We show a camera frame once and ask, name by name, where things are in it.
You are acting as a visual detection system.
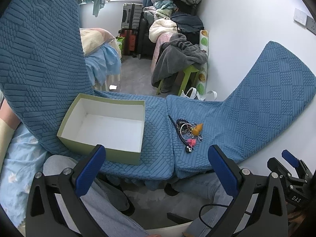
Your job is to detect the black cable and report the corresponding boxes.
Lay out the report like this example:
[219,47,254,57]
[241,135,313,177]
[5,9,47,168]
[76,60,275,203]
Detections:
[198,203,232,231]

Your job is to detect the white wall switch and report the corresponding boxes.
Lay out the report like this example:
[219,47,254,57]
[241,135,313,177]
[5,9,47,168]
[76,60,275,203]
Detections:
[293,8,308,27]

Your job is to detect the silver ball chain necklace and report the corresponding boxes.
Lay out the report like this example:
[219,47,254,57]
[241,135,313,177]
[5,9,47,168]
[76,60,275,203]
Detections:
[185,128,204,143]

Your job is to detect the silver bangle ring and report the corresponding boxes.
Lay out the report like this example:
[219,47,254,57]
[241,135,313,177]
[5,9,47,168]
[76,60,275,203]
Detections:
[179,123,196,136]

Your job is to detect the green shopping bag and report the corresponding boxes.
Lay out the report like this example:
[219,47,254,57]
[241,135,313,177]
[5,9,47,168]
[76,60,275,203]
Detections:
[116,36,125,55]

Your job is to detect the green plastic stool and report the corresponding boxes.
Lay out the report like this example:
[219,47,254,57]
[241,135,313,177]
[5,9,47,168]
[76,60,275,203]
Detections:
[156,65,199,96]

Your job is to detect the grey blanket on stool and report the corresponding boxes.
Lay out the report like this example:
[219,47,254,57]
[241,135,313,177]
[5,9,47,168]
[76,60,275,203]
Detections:
[151,33,208,87]

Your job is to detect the beige pink quilt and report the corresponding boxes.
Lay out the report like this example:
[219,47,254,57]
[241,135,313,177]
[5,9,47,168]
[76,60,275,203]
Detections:
[79,28,115,56]

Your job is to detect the pink hat hair clip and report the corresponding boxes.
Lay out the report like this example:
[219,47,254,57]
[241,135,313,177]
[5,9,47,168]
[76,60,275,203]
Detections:
[187,139,197,148]

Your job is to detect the grey hard suitcase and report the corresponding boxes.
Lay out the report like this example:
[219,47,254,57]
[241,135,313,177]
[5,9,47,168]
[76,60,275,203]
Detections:
[121,3,143,30]

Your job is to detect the black cord necklace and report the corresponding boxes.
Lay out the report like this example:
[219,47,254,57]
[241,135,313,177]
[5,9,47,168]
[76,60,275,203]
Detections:
[168,114,194,154]

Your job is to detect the dark navy folded clothes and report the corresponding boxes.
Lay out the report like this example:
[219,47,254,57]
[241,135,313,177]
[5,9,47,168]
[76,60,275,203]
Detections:
[170,11,204,33]

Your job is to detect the grey wall socket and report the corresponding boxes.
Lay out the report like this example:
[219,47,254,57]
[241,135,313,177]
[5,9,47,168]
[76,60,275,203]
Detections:
[306,16,316,35]

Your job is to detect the fruit pattern rolled mat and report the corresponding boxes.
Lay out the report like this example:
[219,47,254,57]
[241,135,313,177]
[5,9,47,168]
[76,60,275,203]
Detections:
[196,30,209,96]

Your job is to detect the person's jeans legs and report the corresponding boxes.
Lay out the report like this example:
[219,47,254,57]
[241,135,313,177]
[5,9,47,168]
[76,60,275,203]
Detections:
[42,154,232,237]

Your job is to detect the green open cardboard box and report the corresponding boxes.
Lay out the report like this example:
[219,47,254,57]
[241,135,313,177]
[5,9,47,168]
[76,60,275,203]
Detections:
[57,94,145,165]

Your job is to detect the right blue textured cushion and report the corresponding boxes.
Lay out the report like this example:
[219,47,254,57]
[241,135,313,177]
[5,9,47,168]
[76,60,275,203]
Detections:
[166,41,315,179]

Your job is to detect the left blue textured cushion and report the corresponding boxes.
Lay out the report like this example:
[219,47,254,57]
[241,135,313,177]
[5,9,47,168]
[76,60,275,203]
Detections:
[1,0,175,180]

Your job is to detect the light blue bed sheet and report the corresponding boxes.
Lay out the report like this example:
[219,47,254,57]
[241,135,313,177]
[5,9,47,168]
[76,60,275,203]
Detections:
[85,43,122,86]

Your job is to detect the cream padded jacket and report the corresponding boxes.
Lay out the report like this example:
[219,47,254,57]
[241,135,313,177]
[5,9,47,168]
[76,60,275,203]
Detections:
[149,18,177,43]

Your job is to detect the blue textured cushion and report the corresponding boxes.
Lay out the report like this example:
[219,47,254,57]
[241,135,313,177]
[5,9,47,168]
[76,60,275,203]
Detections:
[1,0,175,180]
[166,41,315,179]

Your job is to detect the orange gourd ornament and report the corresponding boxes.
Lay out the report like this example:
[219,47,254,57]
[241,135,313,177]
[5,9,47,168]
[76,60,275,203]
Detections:
[191,123,203,136]

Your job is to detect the red suitcase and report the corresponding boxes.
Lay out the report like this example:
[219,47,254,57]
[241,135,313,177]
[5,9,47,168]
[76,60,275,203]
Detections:
[119,29,138,56]

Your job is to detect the white tote bag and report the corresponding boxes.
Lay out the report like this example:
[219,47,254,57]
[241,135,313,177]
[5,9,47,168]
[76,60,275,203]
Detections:
[180,87,217,101]

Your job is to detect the black office chair base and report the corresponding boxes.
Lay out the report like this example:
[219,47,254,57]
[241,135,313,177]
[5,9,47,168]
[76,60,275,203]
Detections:
[96,172,213,225]

